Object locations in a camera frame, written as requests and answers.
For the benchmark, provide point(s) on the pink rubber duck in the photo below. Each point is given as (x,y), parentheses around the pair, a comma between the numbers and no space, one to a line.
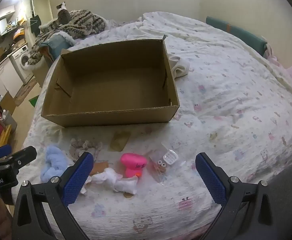
(129,162)

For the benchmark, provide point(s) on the light blue fluffy cloth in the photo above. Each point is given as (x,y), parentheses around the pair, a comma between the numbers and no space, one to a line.
(53,160)

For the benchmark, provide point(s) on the green floor mat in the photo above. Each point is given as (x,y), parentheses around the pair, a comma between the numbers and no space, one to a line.
(34,101)

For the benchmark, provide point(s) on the white washing machine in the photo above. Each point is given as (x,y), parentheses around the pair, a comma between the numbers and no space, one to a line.
(22,62)

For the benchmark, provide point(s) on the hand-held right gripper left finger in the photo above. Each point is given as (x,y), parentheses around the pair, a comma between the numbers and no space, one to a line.
(77,177)

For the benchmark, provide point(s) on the teal headboard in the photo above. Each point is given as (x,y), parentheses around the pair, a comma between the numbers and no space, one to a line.
(236,31)

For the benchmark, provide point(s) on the cardboard box on floor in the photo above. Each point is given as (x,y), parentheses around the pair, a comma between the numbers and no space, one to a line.
(8,103)

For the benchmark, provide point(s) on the grey and white cat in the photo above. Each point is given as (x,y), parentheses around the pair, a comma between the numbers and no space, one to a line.
(63,15)

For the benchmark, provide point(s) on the brown cardboard box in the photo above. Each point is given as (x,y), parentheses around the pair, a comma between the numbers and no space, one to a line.
(111,85)

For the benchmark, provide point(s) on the pale pink scrunchie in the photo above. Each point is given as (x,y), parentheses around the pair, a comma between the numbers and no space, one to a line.
(86,145)

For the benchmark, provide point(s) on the white towel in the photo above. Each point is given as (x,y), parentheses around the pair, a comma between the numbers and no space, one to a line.
(179,66)

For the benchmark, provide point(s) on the clear plastic bag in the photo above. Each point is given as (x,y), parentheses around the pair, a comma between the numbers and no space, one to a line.
(158,170)

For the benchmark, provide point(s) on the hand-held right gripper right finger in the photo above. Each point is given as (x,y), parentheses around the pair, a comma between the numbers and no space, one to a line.
(211,177)

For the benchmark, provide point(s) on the brown translucent wrapper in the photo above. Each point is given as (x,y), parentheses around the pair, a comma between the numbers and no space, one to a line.
(119,141)

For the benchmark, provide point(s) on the white fluffy cloth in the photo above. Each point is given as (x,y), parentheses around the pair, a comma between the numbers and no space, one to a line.
(106,177)

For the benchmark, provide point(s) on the dark garment on hanger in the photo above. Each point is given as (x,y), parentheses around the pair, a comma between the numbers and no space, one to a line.
(34,23)

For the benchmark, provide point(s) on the patterned knit blanket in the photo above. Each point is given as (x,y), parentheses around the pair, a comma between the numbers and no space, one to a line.
(83,21)

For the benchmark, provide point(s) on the brown cardboard piece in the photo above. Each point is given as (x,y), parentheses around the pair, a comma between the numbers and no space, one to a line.
(99,167)

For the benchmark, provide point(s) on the small white plastic tray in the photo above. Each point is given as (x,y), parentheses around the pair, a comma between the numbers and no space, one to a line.
(170,157)

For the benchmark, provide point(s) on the white cabinet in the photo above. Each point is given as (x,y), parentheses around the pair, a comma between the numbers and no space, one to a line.
(1,77)

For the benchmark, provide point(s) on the teal cushion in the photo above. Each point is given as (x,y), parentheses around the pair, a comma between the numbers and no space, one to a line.
(57,43)

